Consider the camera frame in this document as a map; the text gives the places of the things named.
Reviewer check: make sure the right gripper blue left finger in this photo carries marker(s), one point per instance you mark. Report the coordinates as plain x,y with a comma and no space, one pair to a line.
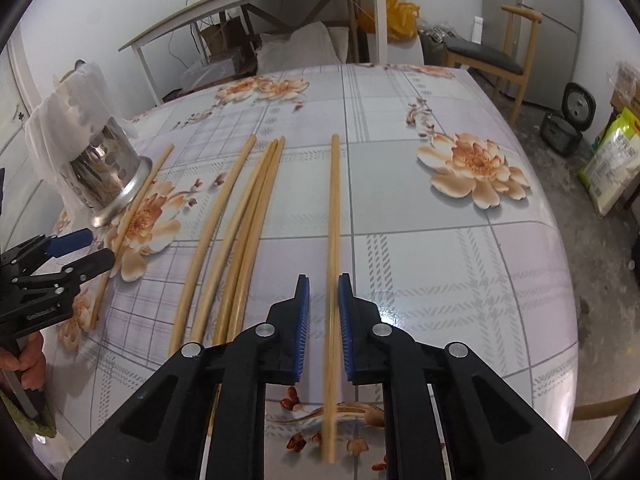
302,303

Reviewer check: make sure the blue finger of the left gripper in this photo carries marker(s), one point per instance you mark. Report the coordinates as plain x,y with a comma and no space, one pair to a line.
59,246
92,265

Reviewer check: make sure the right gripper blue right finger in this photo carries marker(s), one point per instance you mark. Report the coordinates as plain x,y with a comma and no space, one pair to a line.
345,299

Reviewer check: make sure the lone wooden chopstick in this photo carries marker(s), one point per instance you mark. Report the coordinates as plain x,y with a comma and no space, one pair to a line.
332,348

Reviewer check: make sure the person's left hand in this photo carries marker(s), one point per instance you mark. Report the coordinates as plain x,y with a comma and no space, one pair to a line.
31,362

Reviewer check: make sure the metal utensil holder with bag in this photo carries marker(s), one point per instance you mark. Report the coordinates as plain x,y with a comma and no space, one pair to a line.
81,145

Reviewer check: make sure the green cuffed left sleeve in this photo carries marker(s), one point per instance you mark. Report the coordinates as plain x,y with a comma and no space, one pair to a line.
43,424

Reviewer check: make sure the floral plastic tablecloth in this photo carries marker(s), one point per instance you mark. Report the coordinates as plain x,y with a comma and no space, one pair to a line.
444,225

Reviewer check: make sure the grey white sack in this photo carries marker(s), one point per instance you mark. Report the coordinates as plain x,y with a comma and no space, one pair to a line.
312,45

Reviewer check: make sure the cardboard box under desk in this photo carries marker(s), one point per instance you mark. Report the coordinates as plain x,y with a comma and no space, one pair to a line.
220,38

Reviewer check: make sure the black rice cooker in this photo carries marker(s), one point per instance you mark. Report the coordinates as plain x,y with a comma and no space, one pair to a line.
562,131

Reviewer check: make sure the yellow plastic bag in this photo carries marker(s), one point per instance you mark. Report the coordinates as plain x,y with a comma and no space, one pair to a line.
401,19

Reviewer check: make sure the wooden chair black seat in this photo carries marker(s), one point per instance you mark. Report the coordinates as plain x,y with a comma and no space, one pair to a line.
500,62

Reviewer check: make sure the yellow white rice bag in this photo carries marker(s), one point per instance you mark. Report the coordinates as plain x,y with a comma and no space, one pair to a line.
615,163

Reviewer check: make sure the silver refrigerator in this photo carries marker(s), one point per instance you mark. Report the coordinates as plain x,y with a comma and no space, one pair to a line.
556,46

